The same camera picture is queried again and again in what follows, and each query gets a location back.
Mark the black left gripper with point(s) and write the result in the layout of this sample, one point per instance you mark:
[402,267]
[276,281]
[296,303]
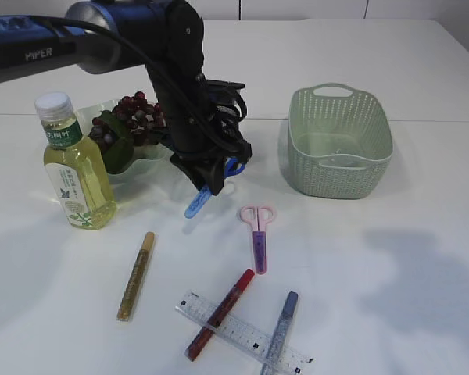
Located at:
[208,144]

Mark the blue scissors with sheath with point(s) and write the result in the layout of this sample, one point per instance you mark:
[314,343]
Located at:
[232,168]

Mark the pink scissors purple sheath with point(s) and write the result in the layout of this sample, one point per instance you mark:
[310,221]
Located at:
[258,217]

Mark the purple artificial grape bunch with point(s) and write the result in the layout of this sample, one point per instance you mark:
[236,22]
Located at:
[126,132]

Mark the yellow tea bottle green label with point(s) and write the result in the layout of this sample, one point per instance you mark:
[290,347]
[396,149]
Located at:
[74,165]

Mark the clear plastic ruler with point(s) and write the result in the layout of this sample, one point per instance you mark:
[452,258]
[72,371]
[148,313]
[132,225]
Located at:
[242,335]

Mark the clear plastic sheet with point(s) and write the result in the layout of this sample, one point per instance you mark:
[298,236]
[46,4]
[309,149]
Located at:
[343,162]

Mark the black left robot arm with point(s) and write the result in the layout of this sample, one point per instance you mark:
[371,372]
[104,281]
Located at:
[202,116]

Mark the pale green wavy glass plate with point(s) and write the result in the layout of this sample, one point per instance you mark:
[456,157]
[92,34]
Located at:
[140,164]

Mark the green plastic woven basket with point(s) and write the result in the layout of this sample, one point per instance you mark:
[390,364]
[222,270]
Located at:
[336,119]

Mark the gold glitter pen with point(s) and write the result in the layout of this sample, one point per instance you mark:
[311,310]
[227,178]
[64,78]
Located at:
[136,277]

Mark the red glitter pen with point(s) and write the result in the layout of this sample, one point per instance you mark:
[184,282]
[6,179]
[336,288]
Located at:
[216,319]

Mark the blue glitter pen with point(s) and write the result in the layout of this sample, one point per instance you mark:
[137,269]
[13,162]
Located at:
[278,339]

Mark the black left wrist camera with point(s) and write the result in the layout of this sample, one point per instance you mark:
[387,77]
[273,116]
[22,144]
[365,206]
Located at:
[222,87]

